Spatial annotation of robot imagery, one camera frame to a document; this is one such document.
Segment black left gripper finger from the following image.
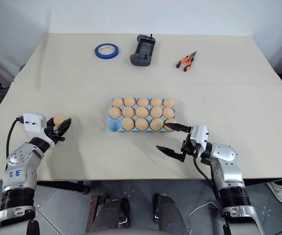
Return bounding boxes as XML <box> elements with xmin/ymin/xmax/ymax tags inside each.
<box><xmin>56</xmin><ymin>117</ymin><xmax>72</xmax><ymax>138</ymax></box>
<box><xmin>45</xmin><ymin>117</ymin><xmax>56</xmax><ymax>135</ymax></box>

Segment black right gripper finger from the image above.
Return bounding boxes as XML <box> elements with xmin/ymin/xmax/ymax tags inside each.
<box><xmin>163</xmin><ymin>122</ymin><xmax>192</xmax><ymax>133</ymax></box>
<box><xmin>155</xmin><ymin>145</ymin><xmax>186</xmax><ymax>163</ymax></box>

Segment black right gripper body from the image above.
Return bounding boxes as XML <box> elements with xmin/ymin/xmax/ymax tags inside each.
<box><xmin>181</xmin><ymin>133</ymin><xmax>201</xmax><ymax>159</ymax></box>

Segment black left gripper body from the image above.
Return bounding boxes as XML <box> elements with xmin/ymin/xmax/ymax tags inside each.
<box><xmin>45</xmin><ymin>127</ymin><xmax>66</xmax><ymax>144</ymax></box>

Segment beige egg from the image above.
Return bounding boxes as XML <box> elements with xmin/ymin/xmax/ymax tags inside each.
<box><xmin>150</xmin><ymin>97</ymin><xmax>163</xmax><ymax>108</ymax></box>
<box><xmin>137</xmin><ymin>97</ymin><xmax>150</xmax><ymax>108</ymax></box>
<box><xmin>122</xmin><ymin>106</ymin><xmax>136</xmax><ymax>118</ymax></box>
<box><xmin>135</xmin><ymin>106</ymin><xmax>149</xmax><ymax>118</ymax></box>
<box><xmin>108</xmin><ymin>107</ymin><xmax>122</xmax><ymax>119</ymax></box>
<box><xmin>134</xmin><ymin>117</ymin><xmax>149</xmax><ymax>132</ymax></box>
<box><xmin>162</xmin><ymin>107</ymin><xmax>175</xmax><ymax>119</ymax></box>
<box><xmin>123</xmin><ymin>96</ymin><xmax>136</xmax><ymax>107</ymax></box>
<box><xmin>121</xmin><ymin>117</ymin><xmax>135</xmax><ymax>132</ymax></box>
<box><xmin>150</xmin><ymin>117</ymin><xmax>164</xmax><ymax>132</ymax></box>
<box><xmin>150</xmin><ymin>106</ymin><xmax>164</xmax><ymax>118</ymax></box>
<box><xmin>52</xmin><ymin>113</ymin><xmax>68</xmax><ymax>129</ymax></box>
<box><xmin>162</xmin><ymin>98</ymin><xmax>175</xmax><ymax>109</ymax></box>
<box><xmin>112</xmin><ymin>97</ymin><xmax>125</xmax><ymax>109</ymax></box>
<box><xmin>163</xmin><ymin>118</ymin><xmax>178</xmax><ymax>133</ymax></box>

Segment blue egg carton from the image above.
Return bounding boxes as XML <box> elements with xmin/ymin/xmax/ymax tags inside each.
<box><xmin>105</xmin><ymin>97</ymin><xmax>180</xmax><ymax>134</ymax></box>

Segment black table leg bar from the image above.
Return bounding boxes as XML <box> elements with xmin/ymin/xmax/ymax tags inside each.
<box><xmin>36</xmin><ymin>180</ymin><xmax>90</xmax><ymax>195</ymax></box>

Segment dark rounded robot leg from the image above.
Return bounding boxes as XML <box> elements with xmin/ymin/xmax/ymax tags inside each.
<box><xmin>152</xmin><ymin>193</ymin><xmax>188</xmax><ymax>235</ymax></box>
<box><xmin>91</xmin><ymin>197</ymin><xmax>132</xmax><ymax>235</ymax></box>

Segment orange black pliers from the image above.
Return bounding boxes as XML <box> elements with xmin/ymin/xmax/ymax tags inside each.
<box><xmin>175</xmin><ymin>50</ymin><xmax>198</xmax><ymax>72</ymax></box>

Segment grey handheld controller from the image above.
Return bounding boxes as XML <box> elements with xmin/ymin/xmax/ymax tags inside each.
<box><xmin>130</xmin><ymin>33</ymin><xmax>156</xmax><ymax>67</ymax></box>

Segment blue tape roll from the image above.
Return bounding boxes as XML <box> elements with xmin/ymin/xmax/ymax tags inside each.
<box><xmin>93</xmin><ymin>43</ymin><xmax>120</xmax><ymax>59</ymax></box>

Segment white sneaker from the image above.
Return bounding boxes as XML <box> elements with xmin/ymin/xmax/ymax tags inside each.
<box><xmin>267</xmin><ymin>182</ymin><xmax>282</xmax><ymax>207</ymax></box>

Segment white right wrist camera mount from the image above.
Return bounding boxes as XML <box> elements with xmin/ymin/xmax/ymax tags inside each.
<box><xmin>189</xmin><ymin>125</ymin><xmax>213</xmax><ymax>150</ymax></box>

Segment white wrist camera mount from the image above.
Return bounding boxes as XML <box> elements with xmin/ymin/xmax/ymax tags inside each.
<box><xmin>189</xmin><ymin>125</ymin><xmax>213</xmax><ymax>150</ymax></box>
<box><xmin>22</xmin><ymin>113</ymin><xmax>56</xmax><ymax>147</ymax></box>

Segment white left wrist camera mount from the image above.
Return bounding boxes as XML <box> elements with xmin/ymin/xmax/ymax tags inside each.
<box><xmin>22</xmin><ymin>113</ymin><xmax>56</xmax><ymax>147</ymax></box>

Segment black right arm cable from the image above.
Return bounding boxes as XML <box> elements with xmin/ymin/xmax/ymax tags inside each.
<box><xmin>193</xmin><ymin>154</ymin><xmax>221</xmax><ymax>196</ymax></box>

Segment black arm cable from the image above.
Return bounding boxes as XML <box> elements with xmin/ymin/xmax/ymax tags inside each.
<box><xmin>6</xmin><ymin>116</ymin><xmax>25</xmax><ymax>162</ymax></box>
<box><xmin>193</xmin><ymin>154</ymin><xmax>221</xmax><ymax>196</ymax></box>

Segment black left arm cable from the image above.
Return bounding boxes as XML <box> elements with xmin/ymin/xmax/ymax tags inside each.
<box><xmin>6</xmin><ymin>116</ymin><xmax>25</xmax><ymax>162</ymax></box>

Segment thin white floor cable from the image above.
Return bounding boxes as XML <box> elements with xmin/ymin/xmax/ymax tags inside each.
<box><xmin>188</xmin><ymin>201</ymin><xmax>221</xmax><ymax>222</ymax></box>

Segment brown wooden post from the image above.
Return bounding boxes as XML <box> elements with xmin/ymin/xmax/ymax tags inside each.
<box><xmin>88</xmin><ymin>194</ymin><xmax>107</xmax><ymax>227</ymax></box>

